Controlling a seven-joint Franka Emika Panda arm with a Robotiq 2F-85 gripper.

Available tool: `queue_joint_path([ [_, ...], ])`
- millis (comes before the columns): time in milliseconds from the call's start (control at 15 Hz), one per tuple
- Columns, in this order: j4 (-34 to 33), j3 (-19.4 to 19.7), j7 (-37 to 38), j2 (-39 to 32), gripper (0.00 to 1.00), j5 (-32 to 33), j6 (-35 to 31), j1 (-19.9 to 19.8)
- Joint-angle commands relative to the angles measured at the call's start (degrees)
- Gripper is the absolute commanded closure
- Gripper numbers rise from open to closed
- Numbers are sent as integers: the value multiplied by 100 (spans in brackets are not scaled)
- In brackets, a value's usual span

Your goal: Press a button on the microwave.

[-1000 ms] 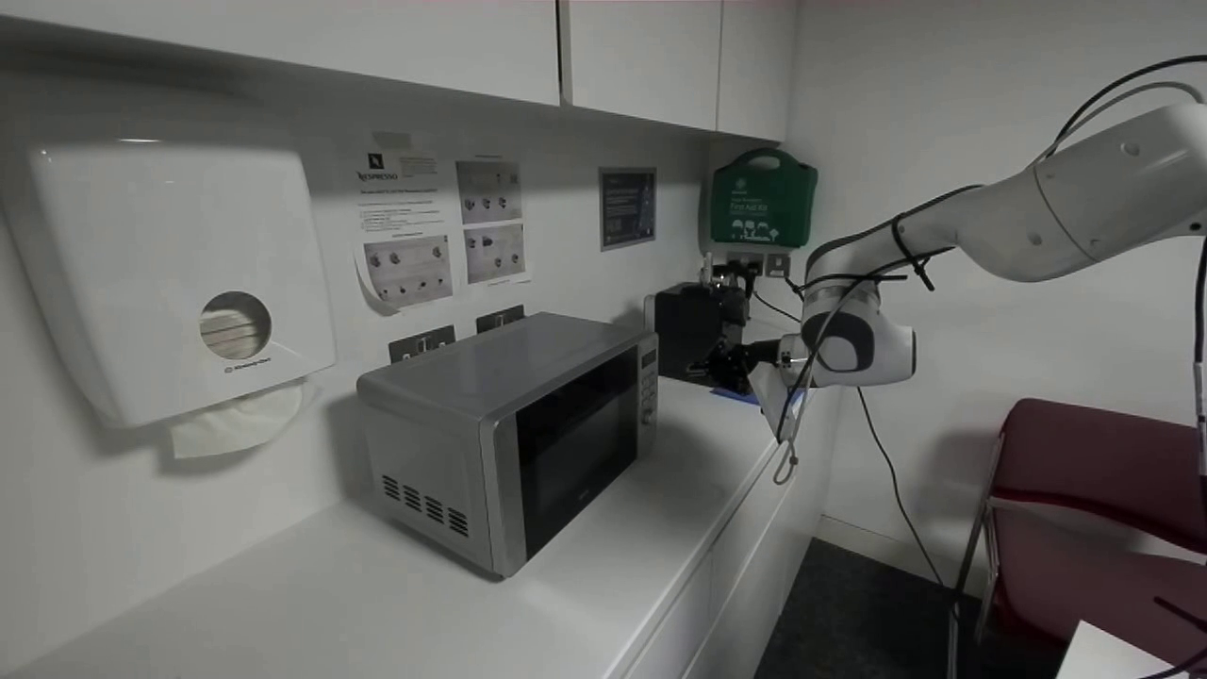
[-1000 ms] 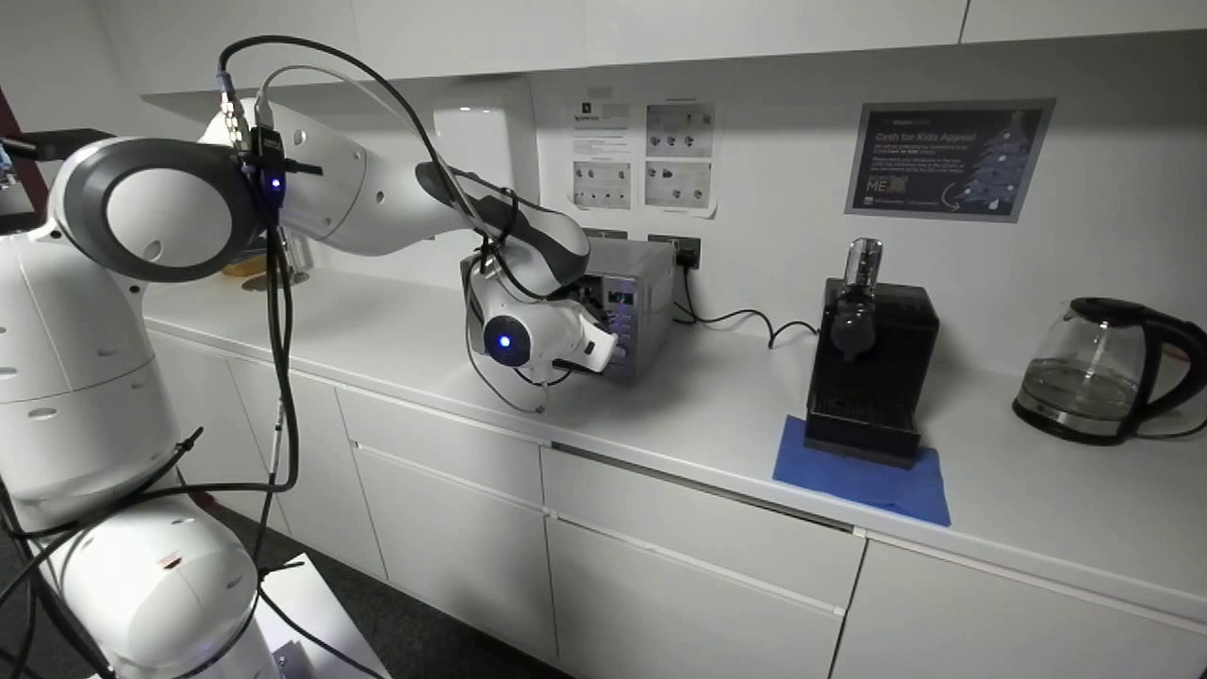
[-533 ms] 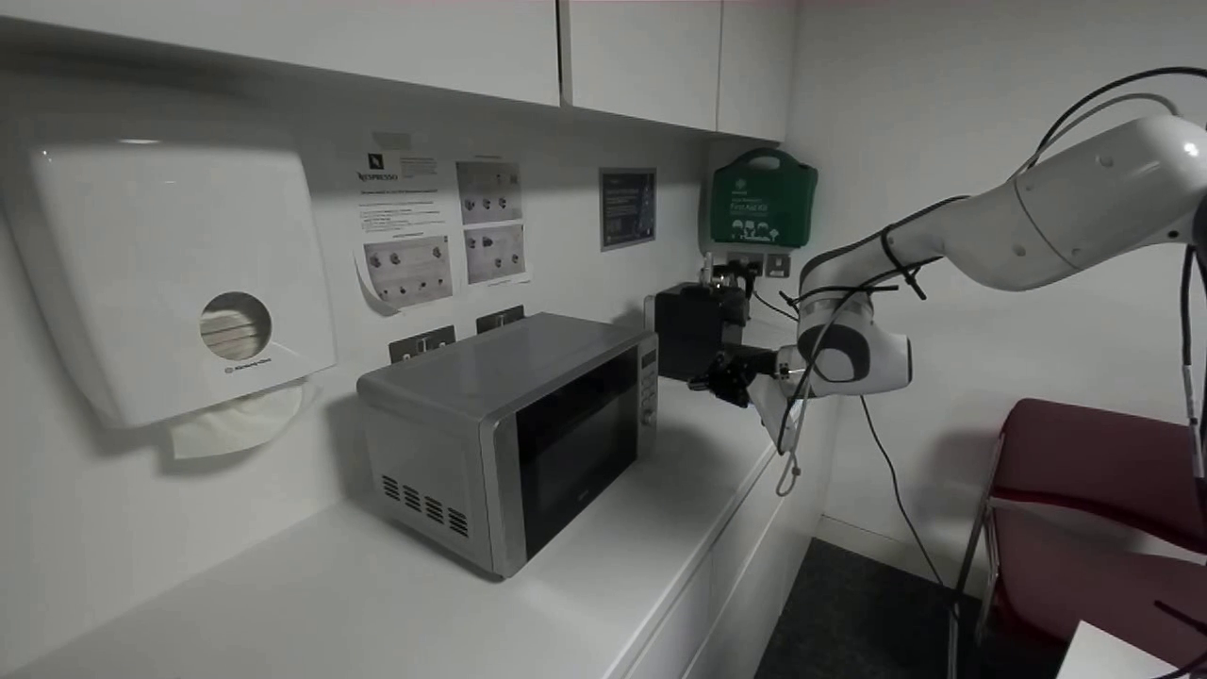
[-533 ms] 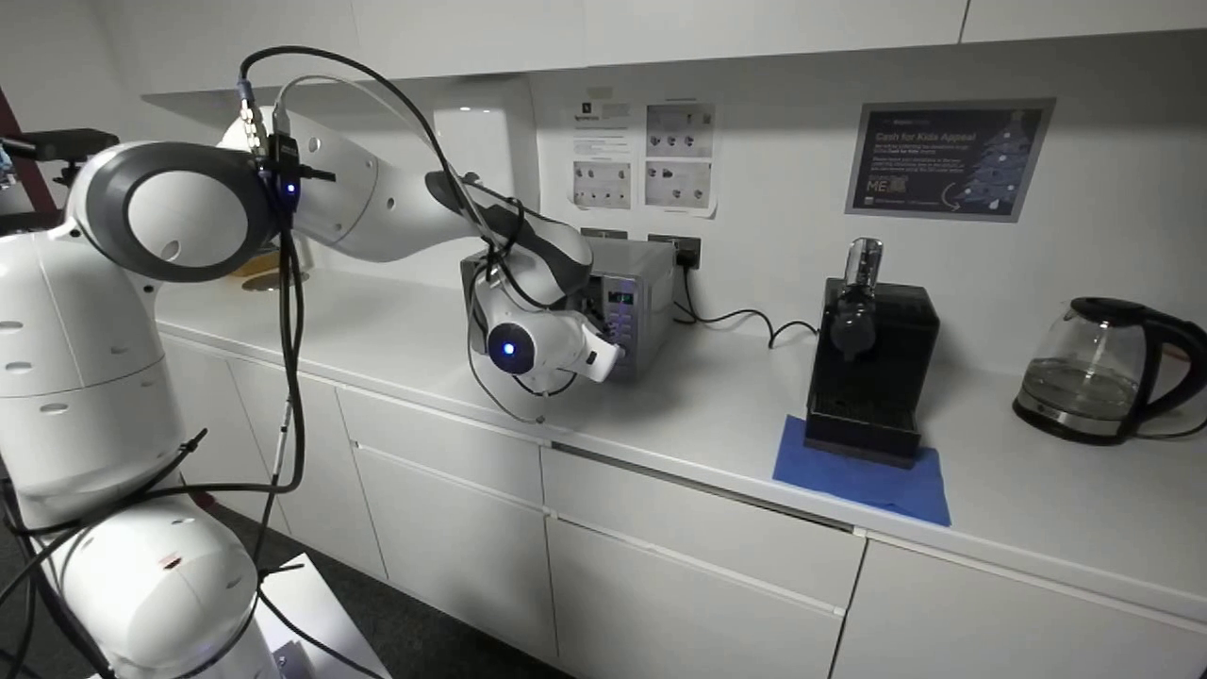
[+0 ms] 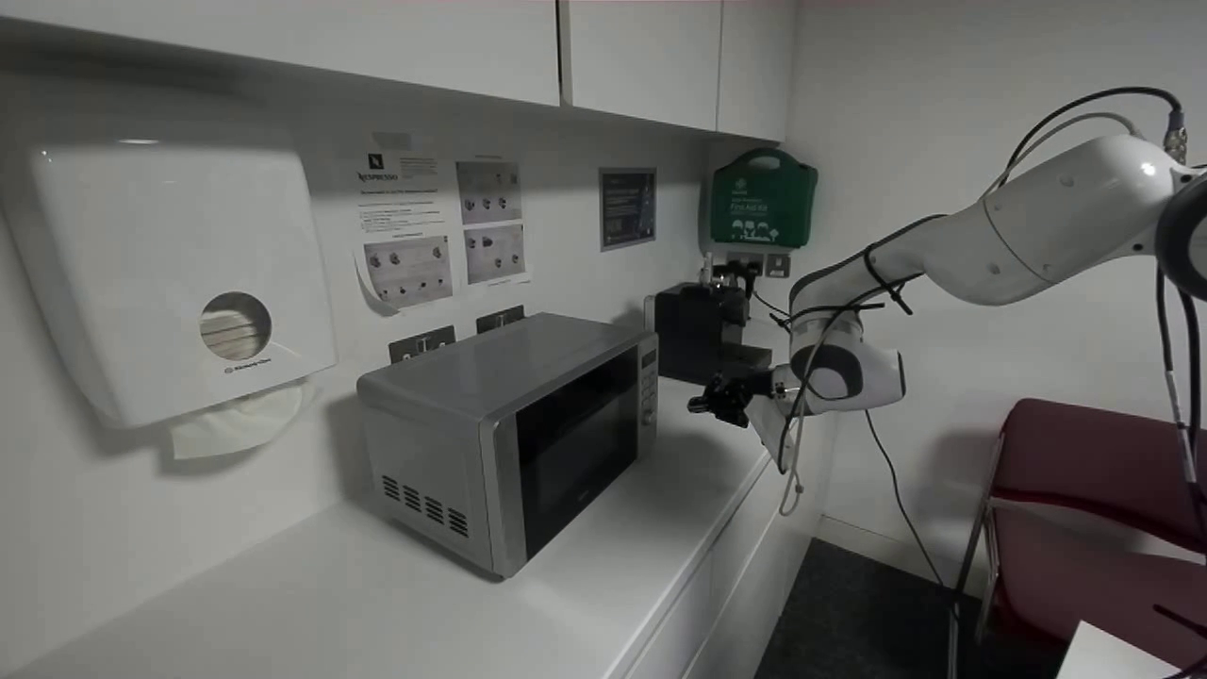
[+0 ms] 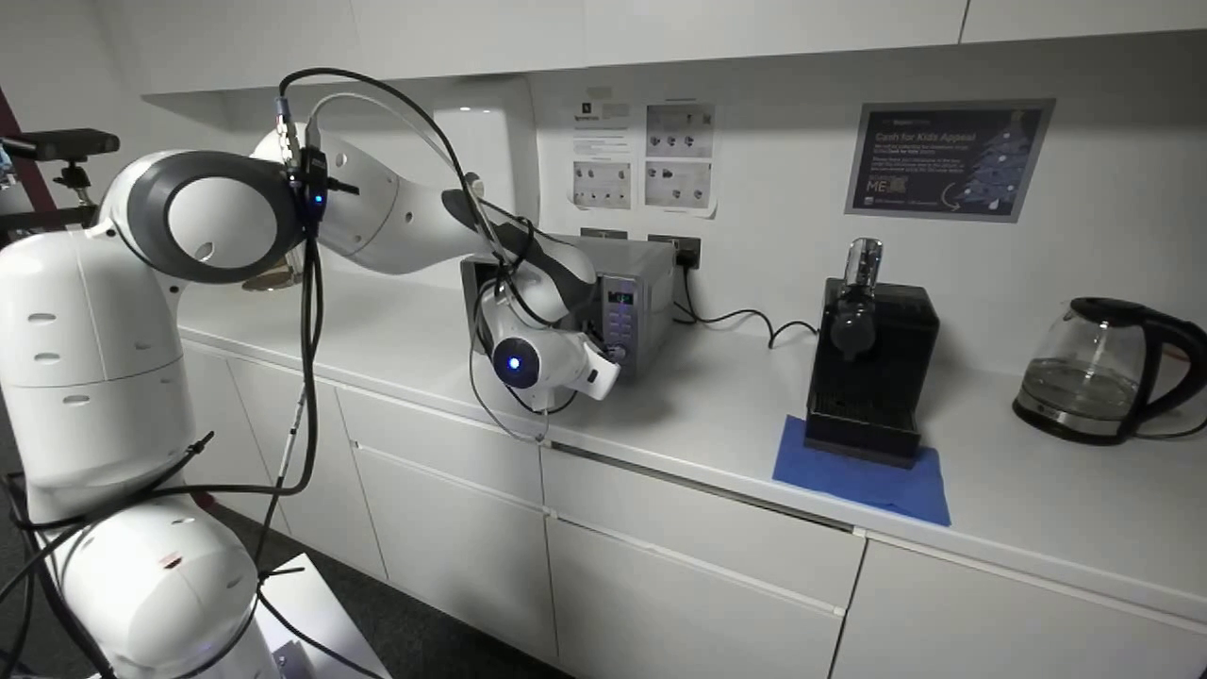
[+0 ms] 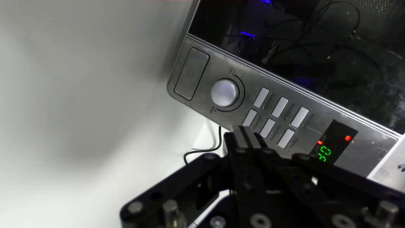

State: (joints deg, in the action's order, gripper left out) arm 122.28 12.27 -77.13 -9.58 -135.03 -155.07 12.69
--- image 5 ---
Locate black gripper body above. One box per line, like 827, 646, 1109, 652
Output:
726, 366, 785, 426

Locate silver microwave oven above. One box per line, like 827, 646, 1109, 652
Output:
355, 308, 665, 584

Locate black coffee machine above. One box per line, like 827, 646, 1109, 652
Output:
654, 255, 759, 383

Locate white base cabinet unit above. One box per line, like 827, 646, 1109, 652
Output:
599, 411, 834, 679

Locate green first aid box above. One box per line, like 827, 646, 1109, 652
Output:
697, 147, 821, 253

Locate grey socket photo sheet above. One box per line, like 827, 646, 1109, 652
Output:
454, 157, 526, 231
461, 224, 528, 285

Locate white notice sheet with logo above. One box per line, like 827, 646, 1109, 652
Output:
351, 147, 455, 317

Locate maroon chair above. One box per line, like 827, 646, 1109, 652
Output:
946, 396, 1207, 679

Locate white paper towel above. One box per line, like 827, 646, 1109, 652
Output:
161, 382, 314, 463

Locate white paper towel dispenser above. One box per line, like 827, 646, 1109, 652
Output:
25, 141, 338, 435

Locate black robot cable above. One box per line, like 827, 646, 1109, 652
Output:
764, 84, 1207, 597

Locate black wall socket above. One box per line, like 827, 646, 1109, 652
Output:
472, 300, 528, 339
385, 325, 461, 368

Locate pale robot base plate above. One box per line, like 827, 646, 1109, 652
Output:
1061, 620, 1181, 679

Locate white wall cabinets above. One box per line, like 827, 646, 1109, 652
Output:
0, 0, 802, 144

